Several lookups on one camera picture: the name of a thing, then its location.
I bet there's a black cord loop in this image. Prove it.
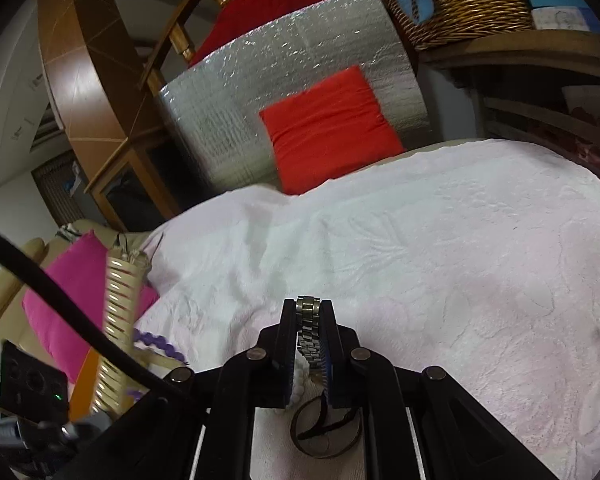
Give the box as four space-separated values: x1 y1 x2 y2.
289 391 364 460

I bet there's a silver metal wristwatch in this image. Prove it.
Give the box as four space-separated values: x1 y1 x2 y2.
296 296 327 388

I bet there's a beige hair claw clip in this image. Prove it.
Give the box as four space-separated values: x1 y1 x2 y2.
91 246 149 418

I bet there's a purple bead bracelet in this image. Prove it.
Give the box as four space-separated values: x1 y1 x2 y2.
124 327 188 401

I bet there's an orange cardboard box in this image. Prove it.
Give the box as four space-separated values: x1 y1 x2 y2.
69 349 99 422

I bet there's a beige leather sofa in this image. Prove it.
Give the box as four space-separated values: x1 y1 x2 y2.
0 220 148 385

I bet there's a magenta pillow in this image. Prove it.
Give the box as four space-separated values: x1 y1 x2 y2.
21 230 160 386

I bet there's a white pink bed blanket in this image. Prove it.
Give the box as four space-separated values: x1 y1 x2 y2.
137 140 600 479

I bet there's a red pillow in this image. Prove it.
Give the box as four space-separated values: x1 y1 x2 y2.
259 65 403 195

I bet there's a silver foil insulation panel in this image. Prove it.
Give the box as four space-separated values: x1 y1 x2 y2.
157 0 431 193

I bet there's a wooden cabinet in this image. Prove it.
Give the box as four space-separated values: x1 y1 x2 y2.
38 0 187 232

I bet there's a wooden stair railing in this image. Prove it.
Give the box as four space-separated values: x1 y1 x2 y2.
137 0 228 96

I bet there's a wooden shelf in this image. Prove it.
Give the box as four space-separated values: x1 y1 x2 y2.
418 30 600 178

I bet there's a wicker basket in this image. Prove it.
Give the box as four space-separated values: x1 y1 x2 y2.
382 0 533 51

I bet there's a black cable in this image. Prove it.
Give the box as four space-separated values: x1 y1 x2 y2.
0 221 182 401

